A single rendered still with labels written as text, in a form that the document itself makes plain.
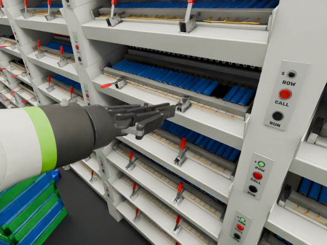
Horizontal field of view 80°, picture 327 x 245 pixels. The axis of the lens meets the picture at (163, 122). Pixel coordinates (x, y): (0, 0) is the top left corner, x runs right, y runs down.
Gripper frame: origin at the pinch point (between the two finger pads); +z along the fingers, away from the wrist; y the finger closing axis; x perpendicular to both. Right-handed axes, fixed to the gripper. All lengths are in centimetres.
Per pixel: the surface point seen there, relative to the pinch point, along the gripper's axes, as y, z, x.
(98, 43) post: -42.6, 9.7, 12.0
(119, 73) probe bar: -30.2, 10.7, 3.3
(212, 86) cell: 3.5, 16.5, 6.1
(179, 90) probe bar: -3.6, 11.0, 3.5
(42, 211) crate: -68, -7, -79
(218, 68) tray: 1.6, 21.8, 10.8
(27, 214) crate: -65, -14, -74
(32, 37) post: -113, 11, 9
